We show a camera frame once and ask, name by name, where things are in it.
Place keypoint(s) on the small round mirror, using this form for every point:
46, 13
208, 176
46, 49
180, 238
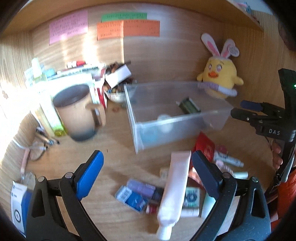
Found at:
29, 179

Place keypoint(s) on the person's right hand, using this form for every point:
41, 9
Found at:
276, 157

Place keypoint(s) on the white pink marker pen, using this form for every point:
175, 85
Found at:
227, 159

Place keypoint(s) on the green paper note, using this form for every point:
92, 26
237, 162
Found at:
123, 16

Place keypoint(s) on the beige ceramic mug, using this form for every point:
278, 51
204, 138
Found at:
75, 111

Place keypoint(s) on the red packet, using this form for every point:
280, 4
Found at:
205, 146

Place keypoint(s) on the eyeglasses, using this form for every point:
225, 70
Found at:
38, 146

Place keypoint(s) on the blue staples box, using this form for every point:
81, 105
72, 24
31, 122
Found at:
131, 199

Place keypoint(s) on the red white pen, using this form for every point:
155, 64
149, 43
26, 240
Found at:
76, 63

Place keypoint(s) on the blue white carton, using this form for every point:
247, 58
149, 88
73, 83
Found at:
19, 208

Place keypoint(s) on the pink paper note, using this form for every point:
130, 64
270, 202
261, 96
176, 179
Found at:
68, 26

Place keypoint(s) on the white squeeze tube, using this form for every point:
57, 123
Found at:
175, 185

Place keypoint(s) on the teal patterned small box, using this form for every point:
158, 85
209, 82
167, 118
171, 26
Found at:
191, 197

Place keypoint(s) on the light green tube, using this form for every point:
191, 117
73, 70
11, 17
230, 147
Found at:
208, 205

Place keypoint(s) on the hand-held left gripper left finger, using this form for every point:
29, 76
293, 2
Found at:
90, 176

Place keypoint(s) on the person's orange clothing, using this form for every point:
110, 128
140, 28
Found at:
288, 197

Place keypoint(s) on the pale green bottle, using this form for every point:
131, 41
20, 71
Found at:
38, 69

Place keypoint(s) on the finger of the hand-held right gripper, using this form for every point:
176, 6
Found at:
251, 105
242, 114

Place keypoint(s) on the wide orange paper note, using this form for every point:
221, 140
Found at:
141, 28

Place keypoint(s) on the small orange paper note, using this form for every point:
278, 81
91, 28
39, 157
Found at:
109, 30

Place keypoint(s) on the yellow chick plush toy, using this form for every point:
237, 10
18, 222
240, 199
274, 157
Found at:
220, 71

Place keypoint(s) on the dark green small case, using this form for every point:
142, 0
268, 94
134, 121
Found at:
189, 105

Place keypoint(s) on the clear plastic storage bin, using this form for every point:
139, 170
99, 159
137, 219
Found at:
161, 129

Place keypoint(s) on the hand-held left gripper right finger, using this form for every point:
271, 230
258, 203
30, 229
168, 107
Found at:
205, 172

